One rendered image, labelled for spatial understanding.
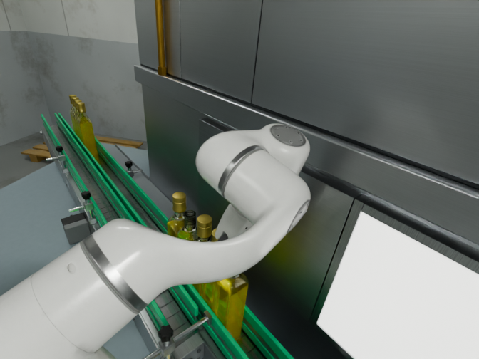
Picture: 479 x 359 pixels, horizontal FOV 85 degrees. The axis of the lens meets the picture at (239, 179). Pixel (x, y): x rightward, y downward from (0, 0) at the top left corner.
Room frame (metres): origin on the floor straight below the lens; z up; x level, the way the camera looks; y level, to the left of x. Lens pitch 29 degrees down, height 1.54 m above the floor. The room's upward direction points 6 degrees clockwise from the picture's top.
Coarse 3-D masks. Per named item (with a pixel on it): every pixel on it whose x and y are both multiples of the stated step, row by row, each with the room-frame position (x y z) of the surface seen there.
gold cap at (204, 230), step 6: (204, 216) 0.48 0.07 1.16; (198, 222) 0.46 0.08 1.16; (204, 222) 0.46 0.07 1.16; (210, 222) 0.46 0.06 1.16; (198, 228) 0.46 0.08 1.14; (204, 228) 0.46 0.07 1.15; (210, 228) 0.46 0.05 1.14; (198, 234) 0.46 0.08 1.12; (204, 234) 0.46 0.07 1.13; (210, 234) 0.46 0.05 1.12
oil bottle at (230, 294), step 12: (240, 276) 0.38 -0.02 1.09; (216, 288) 0.38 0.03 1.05; (228, 288) 0.36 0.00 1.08; (240, 288) 0.37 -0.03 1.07; (216, 300) 0.38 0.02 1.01; (228, 300) 0.35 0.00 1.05; (240, 300) 0.37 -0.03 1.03; (216, 312) 0.37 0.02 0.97; (228, 312) 0.35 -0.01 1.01; (240, 312) 0.37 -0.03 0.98; (228, 324) 0.35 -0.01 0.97; (240, 324) 0.38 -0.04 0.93
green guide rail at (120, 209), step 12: (60, 120) 1.52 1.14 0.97; (72, 144) 1.32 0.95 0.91; (84, 156) 1.10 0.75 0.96; (96, 168) 0.99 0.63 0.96; (96, 180) 0.98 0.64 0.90; (108, 192) 0.85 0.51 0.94; (120, 204) 0.75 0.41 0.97; (120, 216) 0.76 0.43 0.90; (168, 288) 0.48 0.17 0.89; (180, 288) 0.43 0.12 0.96; (180, 300) 0.44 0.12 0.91; (192, 300) 0.40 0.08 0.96; (192, 312) 0.39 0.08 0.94; (192, 324) 0.39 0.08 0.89
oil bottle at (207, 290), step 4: (204, 284) 0.42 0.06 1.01; (208, 284) 0.41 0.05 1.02; (212, 284) 0.39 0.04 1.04; (204, 288) 0.42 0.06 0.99; (208, 288) 0.41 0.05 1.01; (212, 288) 0.39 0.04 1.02; (204, 292) 0.42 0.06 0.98; (208, 292) 0.40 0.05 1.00; (212, 292) 0.39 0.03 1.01; (204, 296) 0.42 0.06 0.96; (208, 296) 0.40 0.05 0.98; (212, 296) 0.39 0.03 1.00; (208, 300) 0.40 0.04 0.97; (212, 300) 0.39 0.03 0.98; (208, 304) 0.40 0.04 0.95; (212, 304) 0.39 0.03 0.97; (212, 308) 0.39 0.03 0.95
